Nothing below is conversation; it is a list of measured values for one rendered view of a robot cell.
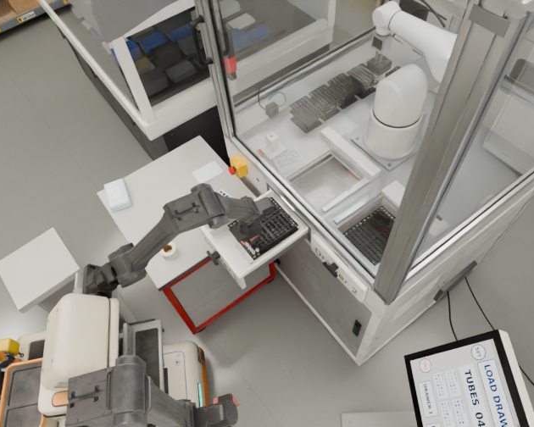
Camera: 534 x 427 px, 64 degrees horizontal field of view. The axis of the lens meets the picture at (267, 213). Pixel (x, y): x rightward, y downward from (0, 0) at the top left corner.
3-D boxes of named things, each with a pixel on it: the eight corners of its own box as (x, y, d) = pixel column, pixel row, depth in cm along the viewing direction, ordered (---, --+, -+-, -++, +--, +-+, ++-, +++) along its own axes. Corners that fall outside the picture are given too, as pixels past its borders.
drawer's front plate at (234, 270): (242, 290, 164) (239, 278, 155) (203, 239, 178) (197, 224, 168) (246, 287, 164) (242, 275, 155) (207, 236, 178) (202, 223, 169)
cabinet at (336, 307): (358, 374, 222) (383, 324, 155) (247, 240, 270) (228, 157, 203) (480, 271, 248) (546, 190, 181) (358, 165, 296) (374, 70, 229)
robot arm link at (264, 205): (238, 198, 140) (251, 221, 139) (269, 185, 143) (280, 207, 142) (233, 207, 151) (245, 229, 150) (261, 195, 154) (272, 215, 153)
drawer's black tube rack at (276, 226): (254, 263, 168) (253, 255, 162) (230, 233, 176) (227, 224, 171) (298, 232, 174) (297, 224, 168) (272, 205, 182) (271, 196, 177)
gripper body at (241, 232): (230, 230, 156) (228, 219, 150) (253, 219, 160) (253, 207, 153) (239, 244, 153) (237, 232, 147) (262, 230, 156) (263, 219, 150)
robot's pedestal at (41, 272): (94, 361, 235) (16, 313, 172) (70, 321, 249) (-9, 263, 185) (140, 325, 244) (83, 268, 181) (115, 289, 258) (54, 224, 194)
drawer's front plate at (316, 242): (360, 302, 158) (364, 291, 148) (310, 249, 171) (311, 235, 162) (364, 300, 158) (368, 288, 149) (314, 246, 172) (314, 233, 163)
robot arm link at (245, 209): (184, 191, 103) (204, 230, 102) (203, 180, 102) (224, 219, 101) (236, 201, 145) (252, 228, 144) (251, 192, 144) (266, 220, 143)
